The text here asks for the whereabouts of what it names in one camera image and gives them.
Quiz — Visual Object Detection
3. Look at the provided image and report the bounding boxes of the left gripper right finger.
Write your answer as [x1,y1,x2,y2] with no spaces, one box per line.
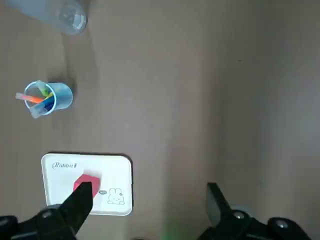
[197,182,314,240]

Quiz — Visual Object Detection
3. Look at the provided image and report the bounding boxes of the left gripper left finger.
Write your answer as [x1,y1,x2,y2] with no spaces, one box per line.
[0,181,94,240]

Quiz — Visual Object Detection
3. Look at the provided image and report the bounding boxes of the red foam block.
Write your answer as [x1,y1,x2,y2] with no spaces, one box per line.
[72,173,101,201]

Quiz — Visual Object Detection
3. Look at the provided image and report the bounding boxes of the tray with rabbit print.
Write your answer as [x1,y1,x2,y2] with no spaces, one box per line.
[40,152,134,217]

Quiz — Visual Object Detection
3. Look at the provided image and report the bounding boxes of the blue marker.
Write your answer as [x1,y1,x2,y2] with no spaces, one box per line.
[30,95,56,119]

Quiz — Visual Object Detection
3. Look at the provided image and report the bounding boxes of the blue translucent pen cup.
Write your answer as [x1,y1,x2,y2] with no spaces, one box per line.
[23,79,74,119]

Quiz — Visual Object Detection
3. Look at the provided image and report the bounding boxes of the orange marker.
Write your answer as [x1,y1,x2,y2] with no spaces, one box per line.
[15,92,47,104]

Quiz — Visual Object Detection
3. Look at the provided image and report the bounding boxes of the green marker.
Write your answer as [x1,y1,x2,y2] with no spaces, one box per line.
[37,83,55,99]

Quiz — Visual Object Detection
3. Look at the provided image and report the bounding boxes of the clear bottle with blue cap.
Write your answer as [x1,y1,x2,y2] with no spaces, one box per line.
[4,0,88,36]

